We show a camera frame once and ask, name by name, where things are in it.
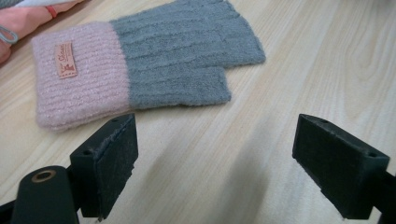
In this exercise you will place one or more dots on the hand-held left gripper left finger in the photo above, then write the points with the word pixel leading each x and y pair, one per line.
pixel 106 165

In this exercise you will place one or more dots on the pink and grey knit glove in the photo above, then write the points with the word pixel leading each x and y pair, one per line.
pixel 155 62

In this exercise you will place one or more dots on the pink ski glove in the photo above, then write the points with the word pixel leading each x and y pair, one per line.
pixel 21 21

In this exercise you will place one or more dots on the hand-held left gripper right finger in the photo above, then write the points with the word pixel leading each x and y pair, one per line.
pixel 339 168

